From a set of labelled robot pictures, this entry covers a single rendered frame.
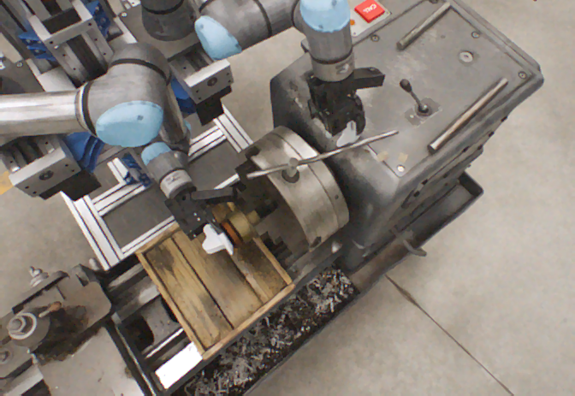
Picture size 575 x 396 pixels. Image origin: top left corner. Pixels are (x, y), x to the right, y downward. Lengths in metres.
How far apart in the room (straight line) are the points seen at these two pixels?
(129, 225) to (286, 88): 1.26
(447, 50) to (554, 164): 1.64
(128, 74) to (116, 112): 0.09
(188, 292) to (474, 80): 0.95
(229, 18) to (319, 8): 0.15
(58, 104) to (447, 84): 0.87
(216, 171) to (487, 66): 1.37
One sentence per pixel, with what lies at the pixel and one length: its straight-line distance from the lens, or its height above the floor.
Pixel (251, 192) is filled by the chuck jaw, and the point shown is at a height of 1.15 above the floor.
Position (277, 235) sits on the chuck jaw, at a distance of 1.08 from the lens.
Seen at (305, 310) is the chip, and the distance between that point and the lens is 1.56.
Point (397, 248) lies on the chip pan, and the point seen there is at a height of 0.54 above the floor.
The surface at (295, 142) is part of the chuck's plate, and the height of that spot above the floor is 1.23.
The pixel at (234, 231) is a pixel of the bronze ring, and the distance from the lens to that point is 1.09.
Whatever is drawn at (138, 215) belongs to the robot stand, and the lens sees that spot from 2.17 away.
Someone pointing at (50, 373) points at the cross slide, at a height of 0.97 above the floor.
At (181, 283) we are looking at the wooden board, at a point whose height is 0.88.
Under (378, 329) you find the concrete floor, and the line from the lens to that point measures 2.19.
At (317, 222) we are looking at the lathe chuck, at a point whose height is 1.17.
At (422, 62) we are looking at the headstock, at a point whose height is 1.26.
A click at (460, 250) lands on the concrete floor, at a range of 2.37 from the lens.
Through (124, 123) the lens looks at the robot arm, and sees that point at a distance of 0.91.
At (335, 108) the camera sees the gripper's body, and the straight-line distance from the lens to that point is 0.83.
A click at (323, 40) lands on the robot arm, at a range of 0.73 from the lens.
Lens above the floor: 2.15
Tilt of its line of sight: 65 degrees down
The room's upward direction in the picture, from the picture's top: 4 degrees clockwise
